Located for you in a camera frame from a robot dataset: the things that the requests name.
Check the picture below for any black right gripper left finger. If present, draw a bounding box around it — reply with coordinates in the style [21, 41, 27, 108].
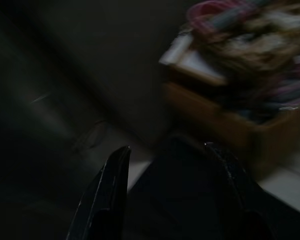
[66, 145, 132, 240]

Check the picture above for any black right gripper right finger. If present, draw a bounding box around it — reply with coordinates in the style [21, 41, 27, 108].
[204, 141, 278, 240]

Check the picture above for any dark floor mat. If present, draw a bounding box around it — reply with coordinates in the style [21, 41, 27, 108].
[126, 134, 300, 240]

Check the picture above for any brown cardboard box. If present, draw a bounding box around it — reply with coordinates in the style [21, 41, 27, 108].
[159, 32, 300, 181]

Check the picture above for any colourful cloth pile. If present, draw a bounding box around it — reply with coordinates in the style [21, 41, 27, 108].
[186, 0, 300, 121]

